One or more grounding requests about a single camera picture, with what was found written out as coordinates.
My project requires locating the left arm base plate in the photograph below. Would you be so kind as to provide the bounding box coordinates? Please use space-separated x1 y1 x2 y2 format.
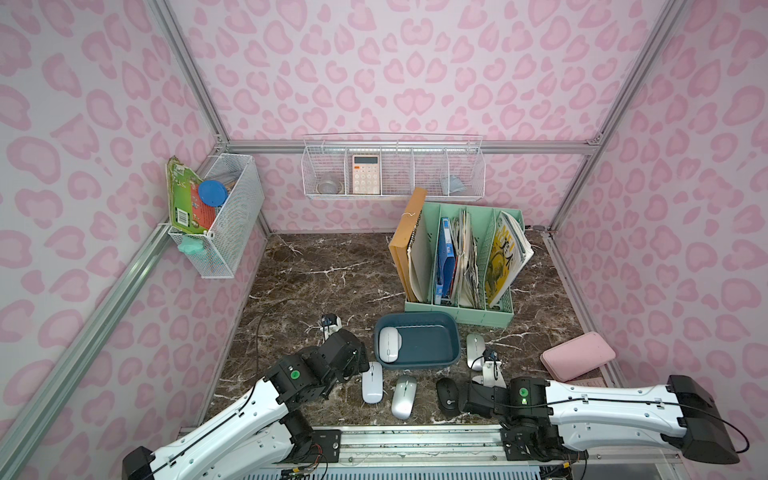
282 429 342 463

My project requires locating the stack of magazines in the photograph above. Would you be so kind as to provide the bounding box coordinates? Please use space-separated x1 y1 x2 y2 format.
452 208 481 309

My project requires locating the blue round lid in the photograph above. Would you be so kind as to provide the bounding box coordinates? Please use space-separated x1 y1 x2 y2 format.
197 180 229 208

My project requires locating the silver computer mouse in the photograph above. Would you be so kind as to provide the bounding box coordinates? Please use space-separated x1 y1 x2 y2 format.
391 375 418 420
466 333 486 372

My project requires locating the teal storage box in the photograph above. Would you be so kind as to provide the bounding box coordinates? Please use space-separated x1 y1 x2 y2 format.
373 312 461 370

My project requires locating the green file organizer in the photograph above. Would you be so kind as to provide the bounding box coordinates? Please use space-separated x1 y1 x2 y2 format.
389 195 533 328

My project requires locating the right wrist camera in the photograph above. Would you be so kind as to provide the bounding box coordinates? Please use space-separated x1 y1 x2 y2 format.
480 348 506 388

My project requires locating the pink calculator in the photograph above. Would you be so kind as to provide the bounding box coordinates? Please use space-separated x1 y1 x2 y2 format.
352 154 381 195

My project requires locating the pink case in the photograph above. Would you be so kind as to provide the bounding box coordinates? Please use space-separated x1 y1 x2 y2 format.
540 332 616 382

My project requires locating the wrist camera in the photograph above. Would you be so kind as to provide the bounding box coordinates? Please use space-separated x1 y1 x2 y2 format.
480 348 506 388
320 313 342 340

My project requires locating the yellow comic book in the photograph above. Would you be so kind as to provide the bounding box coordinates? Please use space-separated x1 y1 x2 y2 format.
484 211 533 309

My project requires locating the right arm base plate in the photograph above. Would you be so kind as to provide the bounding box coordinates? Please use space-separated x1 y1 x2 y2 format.
501 425 589 462

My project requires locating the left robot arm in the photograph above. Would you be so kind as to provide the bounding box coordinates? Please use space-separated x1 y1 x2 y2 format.
122 329 370 479

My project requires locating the brown cardboard notebook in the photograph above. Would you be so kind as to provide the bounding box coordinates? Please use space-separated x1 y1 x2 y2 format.
389 187 432 303

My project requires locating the green packaged card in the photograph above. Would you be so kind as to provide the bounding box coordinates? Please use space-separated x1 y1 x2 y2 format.
166 156 216 235

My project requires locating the clear tape roll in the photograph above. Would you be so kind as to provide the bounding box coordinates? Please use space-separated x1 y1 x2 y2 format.
315 175 345 195

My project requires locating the blue folder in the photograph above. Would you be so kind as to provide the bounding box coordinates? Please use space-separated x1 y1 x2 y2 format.
435 217 456 305

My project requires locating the white logo computer mouse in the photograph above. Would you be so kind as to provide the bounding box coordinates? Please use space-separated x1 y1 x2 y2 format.
378 327 402 364

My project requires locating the white wire wall basket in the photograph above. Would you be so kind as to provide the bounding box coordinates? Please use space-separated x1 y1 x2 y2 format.
301 135 486 201

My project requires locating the grey small cup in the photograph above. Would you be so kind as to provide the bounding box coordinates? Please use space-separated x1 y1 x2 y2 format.
441 175 467 196

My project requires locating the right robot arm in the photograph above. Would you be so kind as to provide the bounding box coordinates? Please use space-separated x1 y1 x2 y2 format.
453 375 742 465

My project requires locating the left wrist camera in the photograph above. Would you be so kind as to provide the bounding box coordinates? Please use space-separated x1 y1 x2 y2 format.
320 313 342 340

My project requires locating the black computer mouse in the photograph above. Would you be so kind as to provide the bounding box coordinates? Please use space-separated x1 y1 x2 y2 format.
435 377 460 418

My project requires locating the mint green clip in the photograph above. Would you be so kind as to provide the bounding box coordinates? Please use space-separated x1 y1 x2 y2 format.
177 235 207 256

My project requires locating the white mesh side basket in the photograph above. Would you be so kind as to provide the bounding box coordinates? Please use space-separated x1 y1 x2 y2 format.
169 153 265 279

